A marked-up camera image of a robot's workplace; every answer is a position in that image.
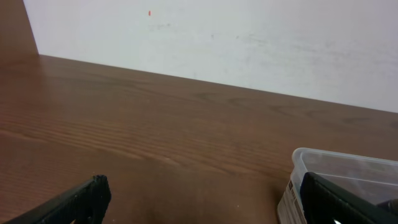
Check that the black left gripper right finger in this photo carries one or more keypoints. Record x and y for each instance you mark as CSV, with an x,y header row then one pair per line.
x,y
324,202

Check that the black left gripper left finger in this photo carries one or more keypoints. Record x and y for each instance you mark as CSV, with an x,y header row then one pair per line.
x,y
84,203

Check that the clear plastic container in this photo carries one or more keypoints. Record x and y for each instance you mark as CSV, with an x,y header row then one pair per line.
x,y
371,179

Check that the dark bottle white cap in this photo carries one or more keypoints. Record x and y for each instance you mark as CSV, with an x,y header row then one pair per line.
x,y
390,206

